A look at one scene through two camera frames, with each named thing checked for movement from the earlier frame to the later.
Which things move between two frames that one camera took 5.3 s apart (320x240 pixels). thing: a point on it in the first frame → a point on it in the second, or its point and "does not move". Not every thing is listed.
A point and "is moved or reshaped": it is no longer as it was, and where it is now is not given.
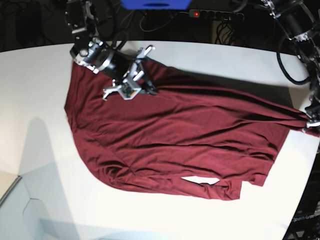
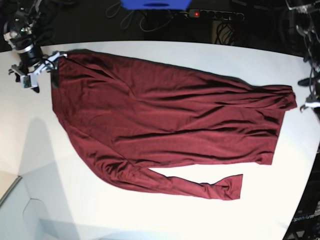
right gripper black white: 313,112 → 313,100
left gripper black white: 125,70 → 48,64
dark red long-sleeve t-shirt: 193,137 is moved or reshaped
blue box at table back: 156,5 does not move
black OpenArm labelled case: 305,224 does not move
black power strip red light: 218,14 does not move
